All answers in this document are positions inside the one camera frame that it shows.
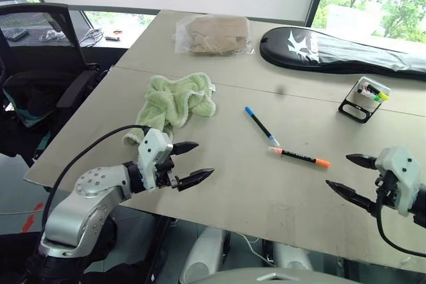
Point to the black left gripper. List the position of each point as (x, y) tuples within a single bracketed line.
[(166, 172)]

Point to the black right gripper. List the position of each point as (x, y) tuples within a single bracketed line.
[(391, 194)]

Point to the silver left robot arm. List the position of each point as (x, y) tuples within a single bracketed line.
[(86, 204)]

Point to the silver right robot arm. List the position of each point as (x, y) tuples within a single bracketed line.
[(420, 204)]

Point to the orange capped marker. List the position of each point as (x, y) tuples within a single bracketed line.
[(299, 156)]

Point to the black marker holder stand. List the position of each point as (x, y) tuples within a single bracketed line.
[(357, 111)]

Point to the blue capped marker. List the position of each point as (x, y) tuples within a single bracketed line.
[(261, 125)]

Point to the black and yellow handled tool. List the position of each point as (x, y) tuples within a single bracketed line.
[(377, 92)]

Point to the green fluffy towel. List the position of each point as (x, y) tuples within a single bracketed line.
[(173, 97)]

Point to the white rounded robot leg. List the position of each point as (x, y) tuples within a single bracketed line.
[(293, 257), (204, 257)]

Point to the black racket bag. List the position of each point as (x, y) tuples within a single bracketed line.
[(333, 54)]

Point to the grey rounded robot body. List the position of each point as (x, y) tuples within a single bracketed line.
[(276, 277)]

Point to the plastic bag with brown cloth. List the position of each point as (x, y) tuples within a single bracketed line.
[(216, 34)]

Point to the dark clothes bundle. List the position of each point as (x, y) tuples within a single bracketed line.
[(30, 97)]

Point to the black mesh office chair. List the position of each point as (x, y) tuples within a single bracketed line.
[(40, 54)]

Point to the black phone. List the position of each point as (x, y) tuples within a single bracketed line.
[(16, 34)]

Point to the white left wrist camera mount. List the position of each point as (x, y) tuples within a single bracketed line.
[(151, 151)]

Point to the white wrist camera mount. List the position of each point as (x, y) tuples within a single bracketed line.
[(402, 164), (151, 151)]

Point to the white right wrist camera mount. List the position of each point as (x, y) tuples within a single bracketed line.
[(402, 164)]

